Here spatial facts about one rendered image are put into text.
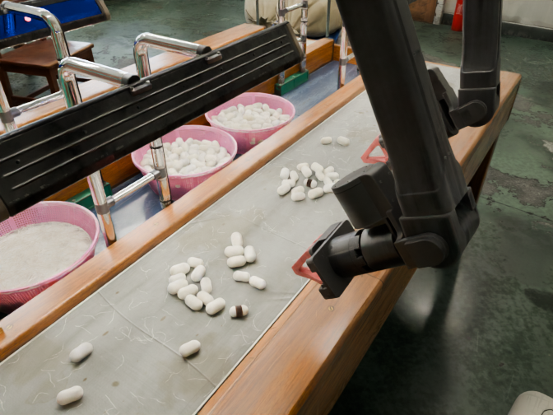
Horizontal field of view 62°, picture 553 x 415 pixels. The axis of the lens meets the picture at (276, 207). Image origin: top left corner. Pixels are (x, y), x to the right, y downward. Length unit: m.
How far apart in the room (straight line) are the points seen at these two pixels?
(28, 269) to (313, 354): 0.56
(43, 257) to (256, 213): 0.43
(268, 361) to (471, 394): 1.08
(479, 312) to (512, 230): 0.59
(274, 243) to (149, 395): 0.38
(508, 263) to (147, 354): 1.72
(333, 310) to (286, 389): 0.16
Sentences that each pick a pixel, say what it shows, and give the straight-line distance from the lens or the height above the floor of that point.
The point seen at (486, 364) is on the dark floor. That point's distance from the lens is 1.78.
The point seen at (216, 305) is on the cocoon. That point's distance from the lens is 0.79.
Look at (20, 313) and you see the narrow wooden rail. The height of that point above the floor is 0.76.
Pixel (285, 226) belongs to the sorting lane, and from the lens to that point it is 0.97.
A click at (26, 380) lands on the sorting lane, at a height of 0.74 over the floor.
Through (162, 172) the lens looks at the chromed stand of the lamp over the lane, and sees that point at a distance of 0.97.
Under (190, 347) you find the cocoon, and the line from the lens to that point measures 0.74.
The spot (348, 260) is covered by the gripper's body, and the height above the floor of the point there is 0.94.
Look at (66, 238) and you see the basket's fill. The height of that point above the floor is 0.73.
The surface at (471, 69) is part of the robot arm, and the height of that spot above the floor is 1.08.
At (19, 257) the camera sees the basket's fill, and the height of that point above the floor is 0.74.
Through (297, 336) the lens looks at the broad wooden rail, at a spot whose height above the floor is 0.76.
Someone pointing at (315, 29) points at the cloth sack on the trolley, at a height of 0.31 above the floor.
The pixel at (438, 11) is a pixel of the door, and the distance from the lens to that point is 5.60.
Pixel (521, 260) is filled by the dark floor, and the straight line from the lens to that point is 2.24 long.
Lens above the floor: 1.34
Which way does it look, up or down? 36 degrees down
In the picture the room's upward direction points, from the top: straight up
